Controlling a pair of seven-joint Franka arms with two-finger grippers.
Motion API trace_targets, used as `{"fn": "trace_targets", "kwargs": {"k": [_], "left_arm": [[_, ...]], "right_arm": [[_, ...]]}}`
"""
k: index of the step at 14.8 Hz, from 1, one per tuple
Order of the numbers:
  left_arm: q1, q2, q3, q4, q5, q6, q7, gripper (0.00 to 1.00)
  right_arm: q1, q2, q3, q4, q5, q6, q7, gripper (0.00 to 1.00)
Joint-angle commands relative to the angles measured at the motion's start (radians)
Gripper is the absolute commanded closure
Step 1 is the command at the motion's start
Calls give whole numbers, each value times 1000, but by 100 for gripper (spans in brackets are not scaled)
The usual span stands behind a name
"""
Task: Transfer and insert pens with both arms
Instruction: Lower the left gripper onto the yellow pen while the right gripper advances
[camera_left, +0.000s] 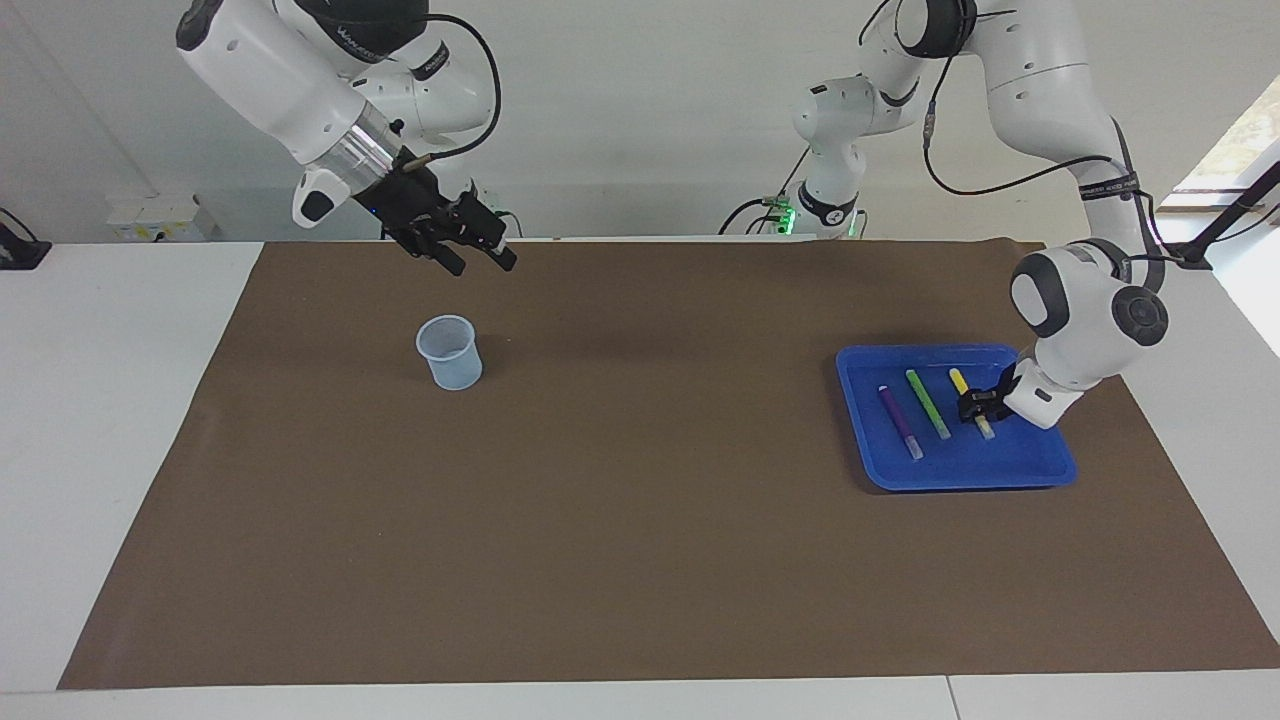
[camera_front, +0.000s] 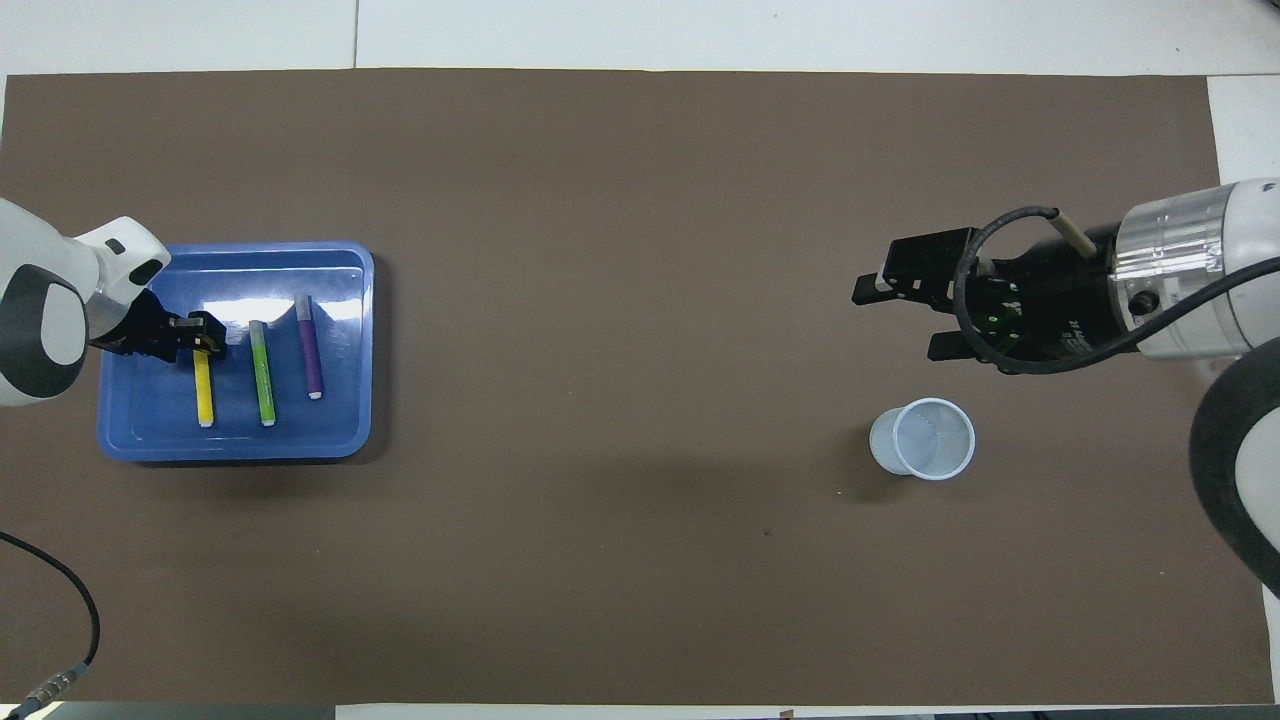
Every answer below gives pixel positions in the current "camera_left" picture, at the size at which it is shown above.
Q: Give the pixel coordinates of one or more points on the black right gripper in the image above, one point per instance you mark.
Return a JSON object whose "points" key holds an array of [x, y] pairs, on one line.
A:
{"points": [[415, 205]]}

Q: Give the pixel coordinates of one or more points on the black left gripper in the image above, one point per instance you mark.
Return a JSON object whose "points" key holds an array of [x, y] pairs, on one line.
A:
{"points": [[1005, 392]]}

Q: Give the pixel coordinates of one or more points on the yellow pen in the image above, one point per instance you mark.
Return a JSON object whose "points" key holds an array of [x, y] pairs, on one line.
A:
{"points": [[958, 381]]}

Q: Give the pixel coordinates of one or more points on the green pen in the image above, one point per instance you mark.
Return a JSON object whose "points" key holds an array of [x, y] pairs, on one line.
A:
{"points": [[927, 403]]}

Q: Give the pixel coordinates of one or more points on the purple pen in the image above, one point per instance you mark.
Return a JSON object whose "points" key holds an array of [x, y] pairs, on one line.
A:
{"points": [[900, 422]]}

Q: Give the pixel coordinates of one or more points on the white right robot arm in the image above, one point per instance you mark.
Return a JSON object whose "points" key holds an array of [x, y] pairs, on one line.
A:
{"points": [[280, 80]]}

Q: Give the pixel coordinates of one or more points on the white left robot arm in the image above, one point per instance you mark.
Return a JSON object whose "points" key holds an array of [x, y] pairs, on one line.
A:
{"points": [[1040, 90]]}

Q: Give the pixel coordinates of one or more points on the blue plastic tray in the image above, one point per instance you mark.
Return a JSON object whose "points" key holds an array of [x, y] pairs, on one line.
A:
{"points": [[1010, 460]]}

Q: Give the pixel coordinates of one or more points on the clear plastic cup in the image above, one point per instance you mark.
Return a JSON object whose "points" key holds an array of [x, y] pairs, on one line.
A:
{"points": [[452, 365]]}

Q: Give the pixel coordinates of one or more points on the black clamp stand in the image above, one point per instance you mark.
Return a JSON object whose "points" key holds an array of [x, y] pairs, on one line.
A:
{"points": [[1190, 255]]}

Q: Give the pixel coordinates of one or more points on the white power socket box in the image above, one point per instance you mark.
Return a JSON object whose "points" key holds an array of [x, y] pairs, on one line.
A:
{"points": [[150, 215]]}

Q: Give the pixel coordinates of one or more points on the brown table mat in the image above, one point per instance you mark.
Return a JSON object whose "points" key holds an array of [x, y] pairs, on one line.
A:
{"points": [[640, 560]]}

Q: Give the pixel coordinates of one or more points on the bright window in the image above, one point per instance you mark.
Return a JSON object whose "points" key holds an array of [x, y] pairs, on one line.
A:
{"points": [[1255, 140]]}

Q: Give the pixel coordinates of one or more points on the black table clamp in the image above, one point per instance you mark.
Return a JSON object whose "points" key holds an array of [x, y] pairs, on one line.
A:
{"points": [[20, 252]]}

